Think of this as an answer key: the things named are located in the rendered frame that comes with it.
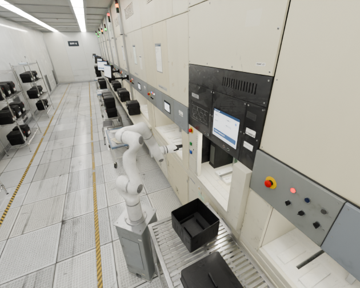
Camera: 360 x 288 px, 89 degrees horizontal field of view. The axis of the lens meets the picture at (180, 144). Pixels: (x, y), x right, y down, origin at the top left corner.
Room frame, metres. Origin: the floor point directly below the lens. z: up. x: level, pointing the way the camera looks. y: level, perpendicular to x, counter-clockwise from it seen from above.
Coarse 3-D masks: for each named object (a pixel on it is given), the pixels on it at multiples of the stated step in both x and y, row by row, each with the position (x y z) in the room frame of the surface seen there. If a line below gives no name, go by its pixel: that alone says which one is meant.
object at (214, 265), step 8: (208, 256) 0.70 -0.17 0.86; (216, 256) 0.70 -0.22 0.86; (192, 264) 0.65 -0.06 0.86; (200, 264) 0.65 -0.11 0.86; (208, 264) 0.65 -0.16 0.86; (216, 264) 0.65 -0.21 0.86; (224, 264) 0.65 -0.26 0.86; (184, 272) 0.61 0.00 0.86; (192, 272) 0.61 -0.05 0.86; (200, 272) 0.61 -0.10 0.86; (208, 272) 0.60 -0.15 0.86; (216, 272) 0.60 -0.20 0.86; (224, 272) 0.60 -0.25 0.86; (232, 272) 0.60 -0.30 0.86; (184, 280) 0.57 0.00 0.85; (192, 280) 0.56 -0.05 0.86; (200, 280) 0.56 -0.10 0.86; (208, 280) 0.56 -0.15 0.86; (216, 280) 0.56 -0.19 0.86; (224, 280) 0.56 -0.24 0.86; (232, 280) 0.56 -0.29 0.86
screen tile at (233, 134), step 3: (228, 120) 1.15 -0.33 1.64; (225, 123) 1.17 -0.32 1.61; (228, 123) 1.15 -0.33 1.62; (231, 123) 1.11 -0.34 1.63; (234, 123) 1.09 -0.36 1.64; (237, 123) 1.07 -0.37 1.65; (225, 126) 1.17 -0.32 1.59; (231, 126) 1.11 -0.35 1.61; (234, 126) 1.09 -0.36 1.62; (237, 126) 1.06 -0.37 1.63; (225, 129) 1.17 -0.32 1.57; (228, 129) 1.14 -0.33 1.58; (234, 129) 1.08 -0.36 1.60; (225, 132) 1.16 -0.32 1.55; (228, 132) 1.14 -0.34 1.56; (231, 132) 1.10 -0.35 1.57; (234, 132) 1.08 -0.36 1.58; (231, 135) 1.10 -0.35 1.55; (234, 135) 1.08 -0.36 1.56
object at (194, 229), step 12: (192, 204) 1.12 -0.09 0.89; (204, 204) 1.08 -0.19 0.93; (180, 216) 1.06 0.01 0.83; (192, 216) 1.08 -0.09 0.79; (204, 216) 1.07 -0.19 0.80; (216, 216) 0.96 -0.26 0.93; (180, 228) 0.89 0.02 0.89; (192, 228) 0.98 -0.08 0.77; (204, 228) 0.96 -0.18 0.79; (216, 228) 0.91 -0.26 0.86; (192, 240) 0.79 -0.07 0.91; (204, 240) 0.85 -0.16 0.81; (192, 252) 0.79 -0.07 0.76
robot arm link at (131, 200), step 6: (120, 180) 1.12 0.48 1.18; (126, 180) 1.11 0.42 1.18; (120, 186) 1.09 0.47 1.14; (120, 192) 1.10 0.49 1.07; (126, 192) 1.07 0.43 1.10; (126, 198) 1.08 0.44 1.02; (132, 198) 1.09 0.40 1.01; (138, 198) 1.11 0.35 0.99; (126, 204) 1.08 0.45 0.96; (132, 204) 1.06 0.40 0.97
